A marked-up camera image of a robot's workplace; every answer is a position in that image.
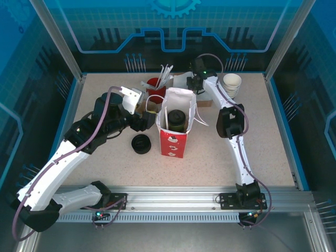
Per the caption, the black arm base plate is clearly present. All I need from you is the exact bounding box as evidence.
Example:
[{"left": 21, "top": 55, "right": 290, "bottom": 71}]
[
  {"left": 219, "top": 193, "right": 268, "bottom": 211},
  {"left": 80, "top": 193, "right": 129, "bottom": 211}
]

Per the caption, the aluminium frame post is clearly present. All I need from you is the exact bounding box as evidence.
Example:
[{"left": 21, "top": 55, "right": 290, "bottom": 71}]
[
  {"left": 264, "top": 0, "right": 316, "bottom": 81},
  {"left": 29, "top": 0, "right": 87, "bottom": 81}
]

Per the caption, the aluminium front rail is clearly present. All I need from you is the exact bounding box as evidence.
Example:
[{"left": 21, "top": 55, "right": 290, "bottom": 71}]
[{"left": 35, "top": 185, "right": 313, "bottom": 211}]

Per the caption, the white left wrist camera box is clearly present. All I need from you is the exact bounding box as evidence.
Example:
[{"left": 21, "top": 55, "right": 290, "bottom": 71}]
[{"left": 121, "top": 87, "right": 146, "bottom": 114}]

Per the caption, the black round lid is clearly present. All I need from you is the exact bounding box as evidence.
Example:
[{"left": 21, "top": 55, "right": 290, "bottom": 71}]
[{"left": 130, "top": 134, "right": 152, "bottom": 155}]

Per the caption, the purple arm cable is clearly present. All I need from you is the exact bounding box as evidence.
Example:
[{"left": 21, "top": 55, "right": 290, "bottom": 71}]
[
  {"left": 195, "top": 53, "right": 274, "bottom": 228},
  {"left": 12, "top": 86, "right": 128, "bottom": 242}
]

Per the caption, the black coffee cup lid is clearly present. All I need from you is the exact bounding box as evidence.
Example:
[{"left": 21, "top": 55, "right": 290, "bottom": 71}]
[{"left": 167, "top": 110, "right": 187, "bottom": 124}]

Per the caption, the red straw holder cup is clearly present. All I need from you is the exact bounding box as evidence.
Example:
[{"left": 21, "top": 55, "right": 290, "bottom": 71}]
[{"left": 145, "top": 77, "right": 166, "bottom": 104}]

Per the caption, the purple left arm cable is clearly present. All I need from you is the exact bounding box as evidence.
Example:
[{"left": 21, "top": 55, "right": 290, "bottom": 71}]
[{"left": 12, "top": 86, "right": 128, "bottom": 242}]

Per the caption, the red white paper bag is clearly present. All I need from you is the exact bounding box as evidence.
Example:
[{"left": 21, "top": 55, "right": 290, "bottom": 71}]
[{"left": 145, "top": 87, "right": 211, "bottom": 159}]

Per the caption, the brown pulp cup carrier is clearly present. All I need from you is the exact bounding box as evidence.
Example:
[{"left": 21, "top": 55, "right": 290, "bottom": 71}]
[{"left": 135, "top": 101, "right": 160, "bottom": 114}]

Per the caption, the white napkin stack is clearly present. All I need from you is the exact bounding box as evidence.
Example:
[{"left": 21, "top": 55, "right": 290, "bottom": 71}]
[{"left": 172, "top": 74, "right": 196, "bottom": 90}]

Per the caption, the slotted grey cable duct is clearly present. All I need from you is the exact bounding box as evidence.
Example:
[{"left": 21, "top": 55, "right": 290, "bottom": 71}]
[{"left": 41, "top": 213, "right": 241, "bottom": 223}]

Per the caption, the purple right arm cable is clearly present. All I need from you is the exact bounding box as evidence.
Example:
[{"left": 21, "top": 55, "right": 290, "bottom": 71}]
[{"left": 195, "top": 53, "right": 274, "bottom": 228}]

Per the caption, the small status light connector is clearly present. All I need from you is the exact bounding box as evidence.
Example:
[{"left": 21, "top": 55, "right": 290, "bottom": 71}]
[
  {"left": 245, "top": 209, "right": 263, "bottom": 220},
  {"left": 94, "top": 208, "right": 110, "bottom": 220}
]

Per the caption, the paper cup stack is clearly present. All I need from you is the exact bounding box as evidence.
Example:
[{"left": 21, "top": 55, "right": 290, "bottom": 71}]
[{"left": 222, "top": 73, "right": 242, "bottom": 100}]

